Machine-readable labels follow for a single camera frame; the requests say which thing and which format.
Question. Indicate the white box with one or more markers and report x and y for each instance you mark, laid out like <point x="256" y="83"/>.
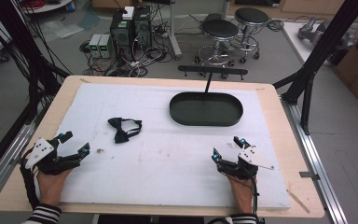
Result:
<point x="128" y="13"/>

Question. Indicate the black bow tie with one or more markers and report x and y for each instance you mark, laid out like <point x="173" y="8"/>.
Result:
<point x="122" y="130"/>

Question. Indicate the grey power supply unit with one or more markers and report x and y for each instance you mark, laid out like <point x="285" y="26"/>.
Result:
<point x="106" y="46"/>
<point x="94" y="46"/>

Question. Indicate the aluminium rail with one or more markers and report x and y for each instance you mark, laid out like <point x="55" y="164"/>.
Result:
<point x="315" y="155"/>
<point x="3" y="165"/>

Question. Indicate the grey metal bracket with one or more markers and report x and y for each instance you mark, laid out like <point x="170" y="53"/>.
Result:
<point x="309" y="175"/>

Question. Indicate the black computer tower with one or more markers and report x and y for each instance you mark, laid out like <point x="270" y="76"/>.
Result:
<point x="143" y="28"/>
<point x="121" y="34"/>

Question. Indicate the black rack with oval tray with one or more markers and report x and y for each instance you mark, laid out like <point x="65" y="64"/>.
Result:
<point x="205" y="109"/>

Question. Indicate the white board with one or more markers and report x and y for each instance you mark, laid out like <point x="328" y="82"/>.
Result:
<point x="295" y="37"/>

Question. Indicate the white foam mat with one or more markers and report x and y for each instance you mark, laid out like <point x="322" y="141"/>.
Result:
<point x="167" y="168"/>

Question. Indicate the grey desk leg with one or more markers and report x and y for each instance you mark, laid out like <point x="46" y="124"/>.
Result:
<point x="174" y="31"/>

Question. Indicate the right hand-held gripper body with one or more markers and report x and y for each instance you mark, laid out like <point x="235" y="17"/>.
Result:
<point x="248" y="160"/>

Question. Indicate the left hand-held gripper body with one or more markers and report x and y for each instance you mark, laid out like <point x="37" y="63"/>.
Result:
<point x="40" y="151"/>

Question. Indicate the person's left hand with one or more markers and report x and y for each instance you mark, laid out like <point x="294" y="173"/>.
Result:
<point x="51" y="186"/>

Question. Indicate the person's right hand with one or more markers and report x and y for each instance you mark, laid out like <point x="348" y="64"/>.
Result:
<point x="242" y="191"/>

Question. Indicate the black round stool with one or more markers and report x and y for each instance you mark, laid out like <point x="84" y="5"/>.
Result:
<point x="251" y="15"/>
<point x="220" y="29"/>

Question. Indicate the black metal frame post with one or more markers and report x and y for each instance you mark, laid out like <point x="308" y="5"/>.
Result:
<point x="323" y="49"/>

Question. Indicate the thin wooden stick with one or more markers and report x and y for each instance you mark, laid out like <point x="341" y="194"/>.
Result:
<point x="298" y="201"/>

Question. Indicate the clear plastic sheet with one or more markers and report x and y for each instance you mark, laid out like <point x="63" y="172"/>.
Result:
<point x="63" y="28"/>

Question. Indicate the round white table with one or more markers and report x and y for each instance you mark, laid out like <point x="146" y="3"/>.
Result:
<point x="48" y="6"/>

